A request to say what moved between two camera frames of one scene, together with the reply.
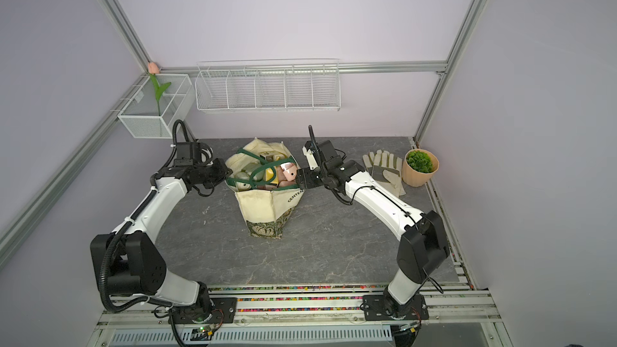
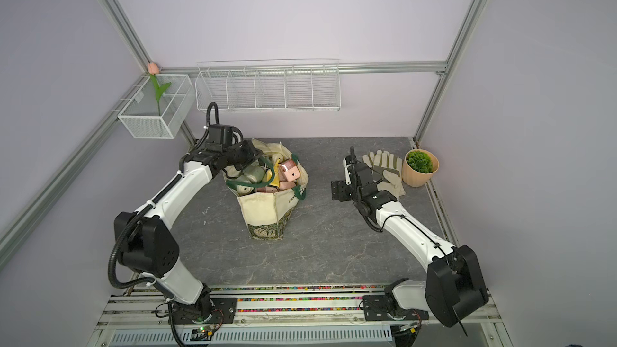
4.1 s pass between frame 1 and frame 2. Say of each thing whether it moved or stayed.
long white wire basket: stayed
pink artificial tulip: stayed
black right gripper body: moved
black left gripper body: moved
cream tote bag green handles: stayed
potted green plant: stayed
